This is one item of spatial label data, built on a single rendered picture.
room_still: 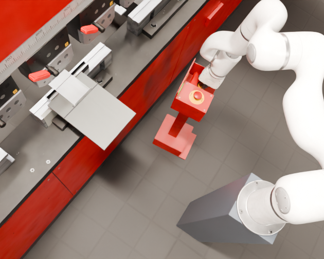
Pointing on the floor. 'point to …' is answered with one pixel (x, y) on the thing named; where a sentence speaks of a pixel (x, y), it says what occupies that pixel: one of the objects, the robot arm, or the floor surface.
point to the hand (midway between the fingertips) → (204, 85)
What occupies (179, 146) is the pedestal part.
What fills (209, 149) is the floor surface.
